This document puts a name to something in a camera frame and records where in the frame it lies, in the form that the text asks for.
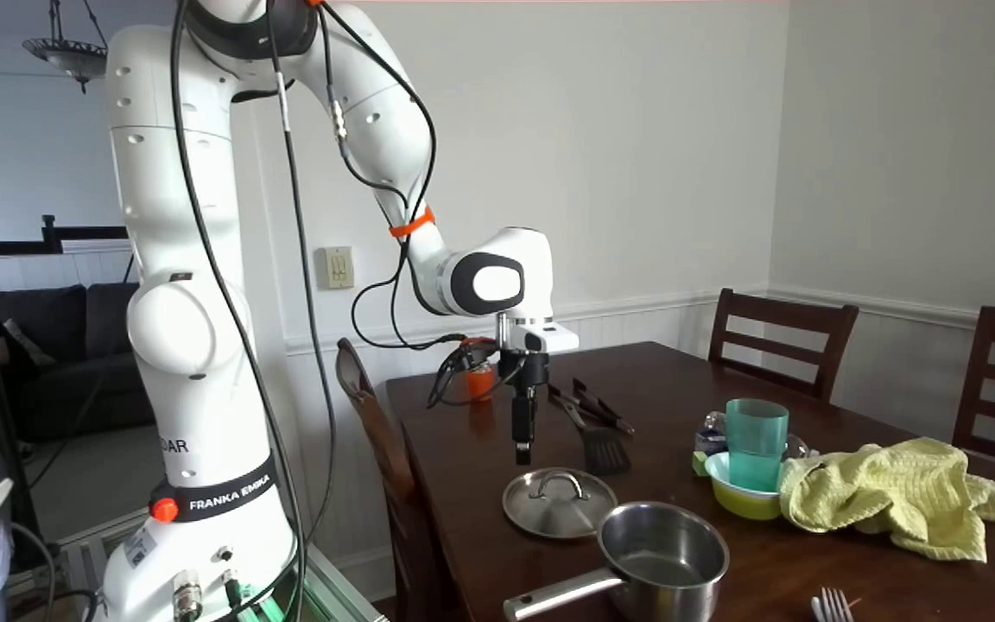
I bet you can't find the black horizontal boom bar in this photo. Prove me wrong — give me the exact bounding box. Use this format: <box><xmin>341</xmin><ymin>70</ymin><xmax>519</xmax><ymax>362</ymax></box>
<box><xmin>0</xmin><ymin>211</ymin><xmax>132</xmax><ymax>258</ymax></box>

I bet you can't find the looped black forearm cable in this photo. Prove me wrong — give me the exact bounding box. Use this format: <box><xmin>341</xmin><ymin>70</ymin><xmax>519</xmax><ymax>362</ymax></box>
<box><xmin>317</xmin><ymin>0</ymin><xmax>502</xmax><ymax>357</ymax></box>

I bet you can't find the dark object behind cup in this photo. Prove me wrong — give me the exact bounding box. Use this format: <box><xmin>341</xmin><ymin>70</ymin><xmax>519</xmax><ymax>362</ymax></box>
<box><xmin>694</xmin><ymin>409</ymin><xmax>732</xmax><ymax>458</ymax></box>

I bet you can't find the long black robot cable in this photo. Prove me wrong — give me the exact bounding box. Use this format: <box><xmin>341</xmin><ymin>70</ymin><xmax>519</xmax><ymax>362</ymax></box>
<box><xmin>167</xmin><ymin>0</ymin><xmax>305</xmax><ymax>622</ymax></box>
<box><xmin>267</xmin><ymin>0</ymin><xmax>347</xmax><ymax>622</ymax></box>

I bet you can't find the curved back wooden chair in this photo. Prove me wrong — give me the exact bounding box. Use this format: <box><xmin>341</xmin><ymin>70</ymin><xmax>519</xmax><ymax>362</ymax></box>
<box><xmin>332</xmin><ymin>334</ymin><xmax>455</xmax><ymax>622</ymax></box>

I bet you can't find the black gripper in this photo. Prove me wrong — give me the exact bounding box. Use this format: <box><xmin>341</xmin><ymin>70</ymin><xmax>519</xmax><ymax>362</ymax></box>
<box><xmin>503</xmin><ymin>346</ymin><xmax>552</xmax><ymax>465</ymax></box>

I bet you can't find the green base frame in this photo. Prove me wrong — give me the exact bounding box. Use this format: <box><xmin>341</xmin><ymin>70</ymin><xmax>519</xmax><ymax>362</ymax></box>
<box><xmin>226</xmin><ymin>562</ymin><xmax>334</xmax><ymax>622</ymax></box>

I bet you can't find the yellow cloth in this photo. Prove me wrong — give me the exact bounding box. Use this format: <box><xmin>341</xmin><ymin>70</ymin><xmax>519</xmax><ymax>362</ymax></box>
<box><xmin>776</xmin><ymin>432</ymin><xmax>995</xmax><ymax>567</ymax></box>

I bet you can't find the hanging chandelier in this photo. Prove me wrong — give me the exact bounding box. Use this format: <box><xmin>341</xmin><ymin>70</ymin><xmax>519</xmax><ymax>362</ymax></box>
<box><xmin>20</xmin><ymin>0</ymin><xmax>109</xmax><ymax>97</ymax></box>

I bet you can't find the black slotted spatula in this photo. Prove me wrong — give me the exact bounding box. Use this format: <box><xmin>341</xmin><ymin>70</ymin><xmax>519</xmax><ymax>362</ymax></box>
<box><xmin>542</xmin><ymin>380</ymin><xmax>637</xmax><ymax>479</ymax></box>

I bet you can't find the orange cable strap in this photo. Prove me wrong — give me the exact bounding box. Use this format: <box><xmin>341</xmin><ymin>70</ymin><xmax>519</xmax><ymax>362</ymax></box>
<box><xmin>387</xmin><ymin>204</ymin><xmax>438</xmax><ymax>241</ymax></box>

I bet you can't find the silver pot lid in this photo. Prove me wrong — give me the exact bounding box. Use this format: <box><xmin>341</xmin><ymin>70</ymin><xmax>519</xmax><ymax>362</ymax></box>
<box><xmin>496</xmin><ymin>462</ymin><xmax>623</xmax><ymax>541</ymax></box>

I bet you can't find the yellow-green bowl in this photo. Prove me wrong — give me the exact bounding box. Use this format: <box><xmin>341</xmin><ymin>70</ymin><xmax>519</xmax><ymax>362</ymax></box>
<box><xmin>702</xmin><ymin>450</ymin><xmax>795</xmax><ymax>525</ymax></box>

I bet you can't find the small orange bottle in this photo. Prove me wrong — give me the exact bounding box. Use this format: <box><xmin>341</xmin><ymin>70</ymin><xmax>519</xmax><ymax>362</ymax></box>
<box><xmin>464</xmin><ymin>362</ymin><xmax>502</xmax><ymax>404</ymax></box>

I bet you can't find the dark sofa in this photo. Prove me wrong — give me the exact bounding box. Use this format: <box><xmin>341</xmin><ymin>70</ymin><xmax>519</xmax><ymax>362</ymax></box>
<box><xmin>0</xmin><ymin>279</ymin><xmax>154</xmax><ymax>446</ymax></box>

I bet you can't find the teal plastic cup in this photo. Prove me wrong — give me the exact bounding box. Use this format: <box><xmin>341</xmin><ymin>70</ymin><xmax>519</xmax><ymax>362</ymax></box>
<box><xmin>723</xmin><ymin>394</ymin><xmax>792</xmax><ymax>495</ymax></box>

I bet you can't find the silver fork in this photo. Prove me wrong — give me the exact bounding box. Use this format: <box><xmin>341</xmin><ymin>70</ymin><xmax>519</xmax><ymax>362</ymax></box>
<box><xmin>810</xmin><ymin>584</ymin><xmax>859</xmax><ymax>622</ymax></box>

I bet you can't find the beige wall switch plate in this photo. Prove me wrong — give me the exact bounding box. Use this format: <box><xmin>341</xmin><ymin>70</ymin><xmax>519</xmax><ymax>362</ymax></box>
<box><xmin>312</xmin><ymin>241</ymin><xmax>358</xmax><ymax>295</ymax></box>

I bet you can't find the silver pot with handle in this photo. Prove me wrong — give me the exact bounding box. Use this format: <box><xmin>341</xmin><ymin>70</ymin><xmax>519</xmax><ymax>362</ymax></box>
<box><xmin>502</xmin><ymin>498</ymin><xmax>732</xmax><ymax>622</ymax></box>

